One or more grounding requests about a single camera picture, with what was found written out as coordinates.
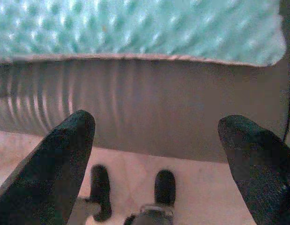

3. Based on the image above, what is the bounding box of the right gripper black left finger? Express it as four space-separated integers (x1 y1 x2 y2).
0 109 96 225

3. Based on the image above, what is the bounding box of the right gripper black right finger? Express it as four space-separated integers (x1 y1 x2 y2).
217 114 290 225

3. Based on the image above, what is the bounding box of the light blue dotted pillow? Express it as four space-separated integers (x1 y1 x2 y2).
0 0 286 68

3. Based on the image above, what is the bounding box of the dark green leather sofa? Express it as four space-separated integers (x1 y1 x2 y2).
0 0 290 164

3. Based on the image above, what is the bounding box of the black left robot foot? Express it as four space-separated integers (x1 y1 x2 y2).
89 164 112 223

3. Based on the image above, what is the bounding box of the black robot foot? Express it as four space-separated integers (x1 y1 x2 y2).
154 168 177 207
89 164 112 223

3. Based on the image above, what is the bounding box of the black right robot foot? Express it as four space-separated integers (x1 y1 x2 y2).
154 168 177 207

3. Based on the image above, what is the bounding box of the silver right robot leg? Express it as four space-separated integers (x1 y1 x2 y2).
125 203 175 225

